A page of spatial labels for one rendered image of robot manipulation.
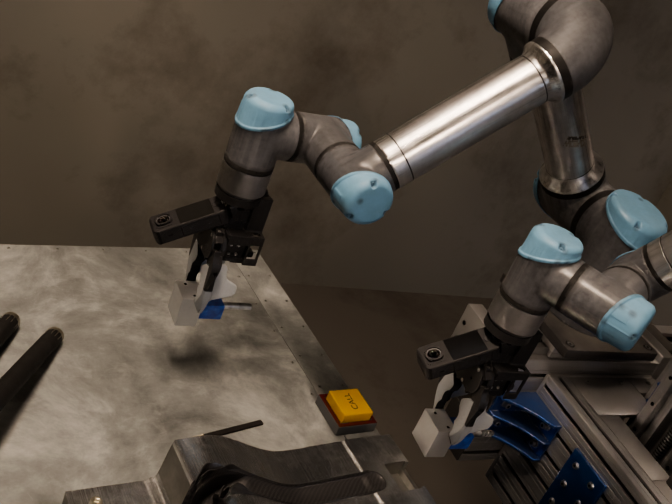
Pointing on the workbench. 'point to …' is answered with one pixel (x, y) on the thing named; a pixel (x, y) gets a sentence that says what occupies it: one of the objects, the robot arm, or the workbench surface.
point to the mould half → (320, 467)
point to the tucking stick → (235, 428)
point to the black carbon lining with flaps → (216, 490)
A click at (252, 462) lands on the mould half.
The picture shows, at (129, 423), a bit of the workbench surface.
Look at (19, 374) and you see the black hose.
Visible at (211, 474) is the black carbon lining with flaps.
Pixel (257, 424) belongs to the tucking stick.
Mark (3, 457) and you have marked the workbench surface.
